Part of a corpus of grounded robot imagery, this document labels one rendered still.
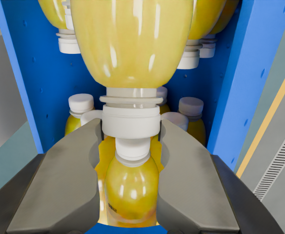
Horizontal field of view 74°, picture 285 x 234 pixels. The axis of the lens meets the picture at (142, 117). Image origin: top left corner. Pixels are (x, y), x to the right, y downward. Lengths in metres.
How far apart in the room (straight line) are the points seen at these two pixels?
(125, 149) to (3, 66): 0.52
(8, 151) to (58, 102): 1.73
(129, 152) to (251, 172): 2.06
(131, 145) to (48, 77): 0.18
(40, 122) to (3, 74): 0.37
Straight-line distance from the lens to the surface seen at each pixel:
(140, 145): 0.20
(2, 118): 0.67
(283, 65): 1.73
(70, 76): 0.35
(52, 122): 0.33
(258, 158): 2.12
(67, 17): 0.22
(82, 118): 0.26
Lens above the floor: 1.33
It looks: 61 degrees down
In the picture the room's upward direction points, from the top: 177 degrees clockwise
